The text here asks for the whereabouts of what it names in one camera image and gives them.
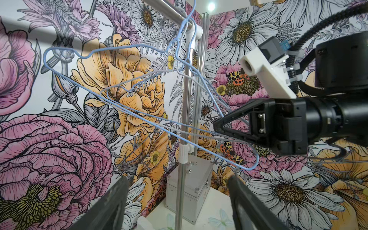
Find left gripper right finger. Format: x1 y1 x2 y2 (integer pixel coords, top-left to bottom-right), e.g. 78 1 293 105
227 175 288 230

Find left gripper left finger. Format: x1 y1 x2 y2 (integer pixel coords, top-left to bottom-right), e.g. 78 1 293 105
69 177 128 230

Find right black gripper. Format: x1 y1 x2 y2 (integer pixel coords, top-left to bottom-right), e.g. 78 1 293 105
213 99 308 156

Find light blue wire hanger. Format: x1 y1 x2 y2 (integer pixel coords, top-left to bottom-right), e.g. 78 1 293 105
174 16 232 117

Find light blue hanger navy shirt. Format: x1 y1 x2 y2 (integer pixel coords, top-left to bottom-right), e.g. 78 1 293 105
43 8 259 171

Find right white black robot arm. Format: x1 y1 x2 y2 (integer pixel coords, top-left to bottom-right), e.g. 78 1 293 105
214 32 368 156

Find silver metal case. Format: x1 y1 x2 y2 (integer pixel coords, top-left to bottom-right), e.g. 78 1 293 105
165 155 213 225

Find metal clothes rack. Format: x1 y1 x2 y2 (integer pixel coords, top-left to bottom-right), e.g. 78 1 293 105
145 1 203 230

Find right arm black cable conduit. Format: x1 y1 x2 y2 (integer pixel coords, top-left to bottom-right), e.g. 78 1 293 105
286 1 368 95

